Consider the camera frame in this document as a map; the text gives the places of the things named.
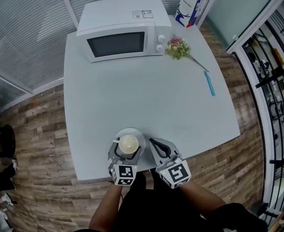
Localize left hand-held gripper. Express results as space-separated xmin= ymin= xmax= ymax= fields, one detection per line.
xmin=107 ymin=141 xmax=142 ymax=187

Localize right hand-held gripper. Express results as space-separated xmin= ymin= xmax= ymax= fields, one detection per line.
xmin=148 ymin=138 xmax=192 ymax=189

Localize white cup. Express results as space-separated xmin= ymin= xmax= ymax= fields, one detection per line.
xmin=112 ymin=133 xmax=140 ymax=155

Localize person's left forearm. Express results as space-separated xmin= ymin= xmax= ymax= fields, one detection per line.
xmin=88 ymin=184 xmax=124 ymax=231

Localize person's right forearm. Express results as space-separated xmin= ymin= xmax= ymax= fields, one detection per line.
xmin=180 ymin=179 xmax=227 ymax=221

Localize person's black clothing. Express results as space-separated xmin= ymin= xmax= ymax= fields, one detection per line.
xmin=74 ymin=169 xmax=270 ymax=232

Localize light blue pen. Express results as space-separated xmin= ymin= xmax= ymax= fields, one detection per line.
xmin=203 ymin=71 xmax=216 ymax=97

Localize dried flower bouquet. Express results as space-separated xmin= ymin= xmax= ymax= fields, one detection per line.
xmin=165 ymin=34 xmax=210 ymax=73

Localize black stool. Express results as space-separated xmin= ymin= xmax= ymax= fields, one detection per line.
xmin=0 ymin=123 xmax=17 ymax=160

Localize black metal railing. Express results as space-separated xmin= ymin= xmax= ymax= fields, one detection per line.
xmin=262 ymin=139 xmax=284 ymax=229

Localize white microwave oven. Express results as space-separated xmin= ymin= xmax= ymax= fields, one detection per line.
xmin=75 ymin=0 xmax=173 ymax=63

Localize white paper bag blue print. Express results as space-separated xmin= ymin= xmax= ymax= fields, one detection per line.
xmin=174 ymin=0 xmax=207 ymax=29

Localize glass door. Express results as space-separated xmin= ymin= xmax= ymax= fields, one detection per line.
xmin=204 ymin=0 xmax=284 ymax=48

